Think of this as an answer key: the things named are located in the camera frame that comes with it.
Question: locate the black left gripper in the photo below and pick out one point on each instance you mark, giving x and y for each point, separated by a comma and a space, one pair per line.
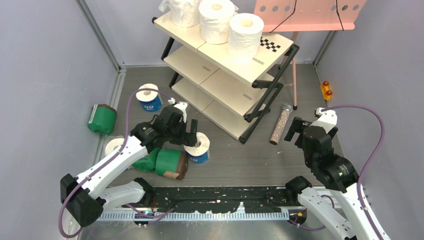
189, 138

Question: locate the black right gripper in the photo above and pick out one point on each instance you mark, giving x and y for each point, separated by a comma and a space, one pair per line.
296, 126

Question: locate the blue paper towel roll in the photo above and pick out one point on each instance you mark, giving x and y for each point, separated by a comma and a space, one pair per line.
112, 144
149, 100
200, 152

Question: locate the glitter microphone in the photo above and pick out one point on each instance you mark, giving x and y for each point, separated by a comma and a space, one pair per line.
281, 123

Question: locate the white paper towel roll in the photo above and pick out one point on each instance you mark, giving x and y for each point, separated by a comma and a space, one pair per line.
184, 13
244, 37
214, 18

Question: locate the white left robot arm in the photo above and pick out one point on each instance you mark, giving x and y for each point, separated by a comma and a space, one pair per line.
87, 195

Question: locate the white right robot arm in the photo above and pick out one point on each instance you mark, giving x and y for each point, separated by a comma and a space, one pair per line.
338, 176

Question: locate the cream three-tier shelf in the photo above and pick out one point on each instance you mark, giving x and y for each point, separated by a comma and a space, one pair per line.
234, 94

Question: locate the green wrapped package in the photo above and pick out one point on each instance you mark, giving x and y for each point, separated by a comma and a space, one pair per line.
147, 163
102, 119
171, 163

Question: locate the yellow toy with orange balls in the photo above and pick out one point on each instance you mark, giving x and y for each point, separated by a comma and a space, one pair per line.
326, 92

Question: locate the pink music stand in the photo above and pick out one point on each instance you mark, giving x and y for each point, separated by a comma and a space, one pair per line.
307, 15

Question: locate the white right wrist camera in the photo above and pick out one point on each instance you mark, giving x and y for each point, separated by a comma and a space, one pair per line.
327, 119

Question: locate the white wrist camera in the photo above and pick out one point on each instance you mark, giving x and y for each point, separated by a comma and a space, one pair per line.
327, 119
181, 105

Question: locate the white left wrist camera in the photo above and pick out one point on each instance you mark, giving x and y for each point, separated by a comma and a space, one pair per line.
181, 105

